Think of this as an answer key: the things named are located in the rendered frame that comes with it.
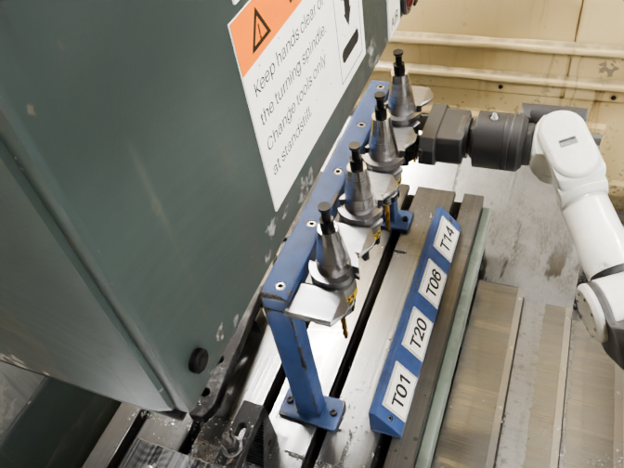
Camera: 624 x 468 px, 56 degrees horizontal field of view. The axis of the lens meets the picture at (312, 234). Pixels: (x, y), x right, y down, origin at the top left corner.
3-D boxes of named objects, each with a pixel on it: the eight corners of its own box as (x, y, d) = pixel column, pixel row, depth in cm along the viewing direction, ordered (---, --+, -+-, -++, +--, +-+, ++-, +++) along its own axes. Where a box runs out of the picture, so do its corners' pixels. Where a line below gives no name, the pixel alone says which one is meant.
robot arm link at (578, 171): (527, 147, 94) (559, 221, 88) (531, 116, 86) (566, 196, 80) (568, 134, 92) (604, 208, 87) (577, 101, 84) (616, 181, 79)
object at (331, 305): (354, 295, 73) (353, 292, 72) (340, 331, 69) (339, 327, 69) (302, 283, 75) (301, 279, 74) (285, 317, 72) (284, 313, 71)
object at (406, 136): (420, 131, 92) (420, 126, 92) (411, 152, 89) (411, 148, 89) (377, 125, 95) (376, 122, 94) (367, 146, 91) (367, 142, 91)
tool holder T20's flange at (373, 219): (343, 200, 85) (341, 188, 83) (384, 201, 84) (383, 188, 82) (337, 232, 81) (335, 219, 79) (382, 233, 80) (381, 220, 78)
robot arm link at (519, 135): (496, 184, 96) (571, 194, 92) (497, 151, 86) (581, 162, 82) (509, 123, 99) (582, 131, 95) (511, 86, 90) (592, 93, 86)
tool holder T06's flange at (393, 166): (369, 149, 92) (368, 137, 90) (408, 153, 90) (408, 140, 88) (359, 176, 88) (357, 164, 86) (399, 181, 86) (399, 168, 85)
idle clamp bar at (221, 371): (270, 306, 111) (263, 285, 107) (219, 436, 95) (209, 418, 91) (246, 302, 113) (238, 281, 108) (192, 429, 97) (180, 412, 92)
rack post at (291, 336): (346, 403, 96) (324, 293, 75) (335, 433, 93) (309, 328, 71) (291, 386, 100) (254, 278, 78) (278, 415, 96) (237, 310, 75)
